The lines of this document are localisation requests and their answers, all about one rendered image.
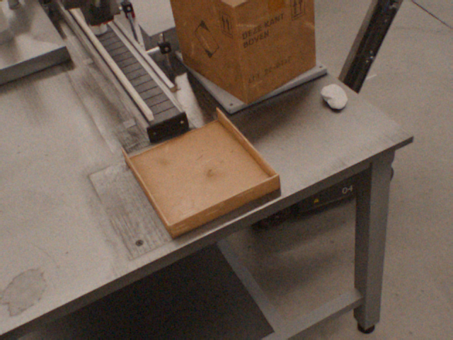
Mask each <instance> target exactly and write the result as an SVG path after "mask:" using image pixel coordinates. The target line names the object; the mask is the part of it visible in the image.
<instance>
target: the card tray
mask: <svg viewBox="0 0 453 340"><path fill-rule="evenodd" d="M216 110H217V118H219V120H216V121H213V122H211V123H208V124H206V125H203V126H202V127H198V128H196V129H194V130H193V131H191V132H188V133H186V134H184V135H181V136H178V137H175V138H173V139H172V140H169V141H167V142H163V143H161V144H158V145H157V146H154V147H152V148H151V149H148V150H145V151H143V152H140V153H139V154H136V155H134V156H131V157H128V156H127V154H126V153H125V151H124V149H123V147H121V150H122V153H123V155H124V158H125V161H126V162H127V164H128V167H129V168H130V170H131V171H132V173H133V174H134V175H135V177H136V178H137V180H138V182H139V184H140V186H141V187H142V189H143V191H144V192H145V194H146V196H147V198H148V199H149V202H151V204H152V205H153V207H154V209H155V211H156V212H157V214H158V215H159V217H160V219H161V221H162V223H163V224H164V227H165V228H166V230H168V232H169V234H170V235H171V238H172V239H175V238H176V237H179V235H181V234H183V233H186V232H189V231H190V230H193V229H195V228H196V227H199V226H200V225H204V224H206V223H208V222H210V221H212V220H214V219H215V218H217V217H220V216H222V215H224V214H226V213H228V212H230V211H232V210H235V209H237V208H240V207H241V206H243V205H246V204H248V203H250V202H252V200H255V199H257V198H259V197H262V196H264V195H266V194H268V193H271V192H273V191H276V190H277V189H279V188H280V175H279V174H278V173H277V172H276V170H274V168H273V167H272V165H271V164H269V163H268V162H267V161H266V160H265V159H264V158H263V156H262V155H261V154H260V153H259V152H258V151H257V150H256V149H255V147H254V146H253V145H252V144H251V143H250V142H249V141H248V140H247V139H246V138H245V137H244V136H243V135H242V134H241V133H240V132H239V130H238V129H237V128H236V127H235V126H234V125H233V124H232V123H231V122H230V121H229V120H228V119H227V117H226V116H225V115H224V114H223V113H222V112H221V111H220V109H219V108H216Z"/></svg>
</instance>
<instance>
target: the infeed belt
mask: <svg viewBox="0 0 453 340"><path fill-rule="evenodd" d="M68 12H69V14H70V15H71V17H72V18H73V19H74V20H75V23H76V24H77V25H78V26H79V27H80V29H81V30H82V31H83V33H84V35H85V36H86V38H87V39H88V41H89V42H90V43H91V44H92V46H93V47H94V48H95V49H96V52H97V53H98V54H99V56H100V57H101V59H102V60H103V61H104V62H105V63H106V64H107V67H108V68H109V70H110V71H111V72H112V74H113V75H114V77H115V78H116V79H117V82H119V83H120V85H121V86H122V88H123V89H124V90H125V92H126V93H127V95H128V97H129V98H130V100H131V101H132V102H133V103H134V104H135V105H136V107H137V108H138V110H139V112H140V113H141V114H142V116H143V118H144V119H145V120H146V122H147V123H148V124H149V125H150V126H151V127H153V126H155V125H158V124H159V123H162V122H165V121H167V120H170V119H172V118H175V117H177V116H179V115H181V113H180V111H179V110H178V109H177V108H176V106H175V105H174V104H173V102H172V101H171V100H170V99H169V97H168V96H166V94H165V93H164V92H163V91H162V89H161V88H160V87H159V85H158V84H157V83H156V82H155V81H154V79H153V77H152V76H150V75H149V74H148V72H147V71H146V69H145V68H143V66H142V65H141V64H140V62H139V60H138V59H137V58H136V57H135V56H134V55H133V54H132V53H131V52H130V51H129V49H128V47H127V46H126V44H124V42H123V41H122V40H121V39H119V37H118V36H117V35H116V32H115V31H114V30H113V29H112V28H111V27H110V25H109V24H108V23H106V26H107V28H108V32H107V33H104V35H101V36H96V38H97V40H98V41H99V43H100V44H101V45H102V46H103V48H104V49H105V50H106V52H107V53H108V54H109V55H110V57H111V58H112V59H113V61H114V63H116V66H117V67H118V69H120V70H121V72H122V73H123V74H124V75H125V77H126V78H127V80H128V82H129V83H130V84H131V85H132V87H133V89H135V90H136V92H137V93H138V94H139V95H140V98H141V99H142V100H143V102H144V103H145V104H146V105H147V107H148V108H149V110H151V111H152V114H153V117H154V119H153V120H151V121H150V120H148V119H147V117H146V116H145V114H144V112H143V111H142V109H141V108H140V107H139V105H138V104H137V102H136V101H135V100H134V99H133V98H132V96H131V95H130V93H129V91H128V90H127V89H126V88H125V86H124V85H123V83H122V82H121V81H120V78H118V77H117V75H116V74H115V72H114V71H113V70H112V69H111V67H110V65H109V64H108V62H107V61H106V59H104V58H103V56H102V55H101V53H100V52H99V51H98V48H97V47H96V46H95V45H94V43H93V41H92V40H90V38H89V37H88V35H87V34H86V32H85V31H84V29H83V28H82V27H81V25H80V24H79V22H77V20H76V19H75V17H74V16H73V14H72V13H71V11H70V10H68Z"/></svg>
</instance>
